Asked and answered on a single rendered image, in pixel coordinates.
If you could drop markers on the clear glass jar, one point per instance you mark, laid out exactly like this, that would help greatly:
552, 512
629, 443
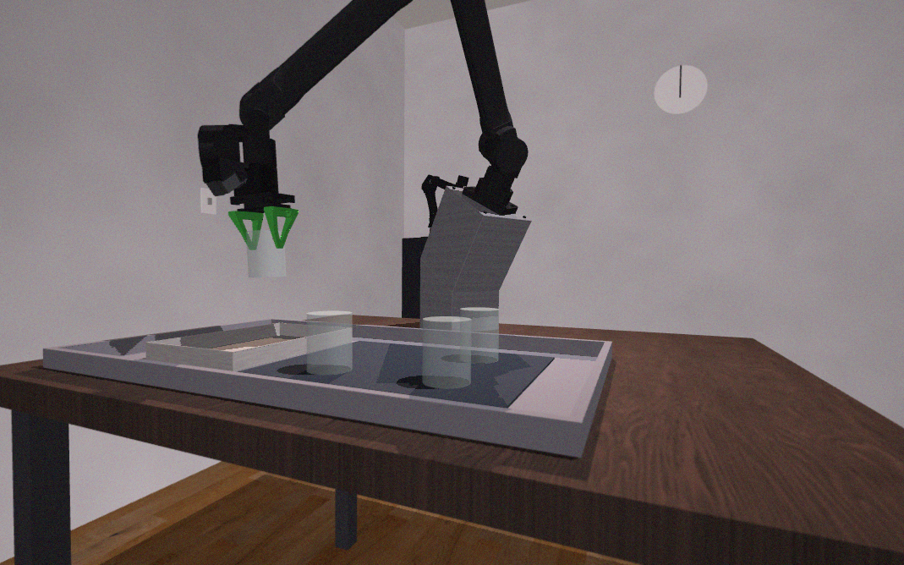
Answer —
329, 342
446, 352
484, 334
264, 259

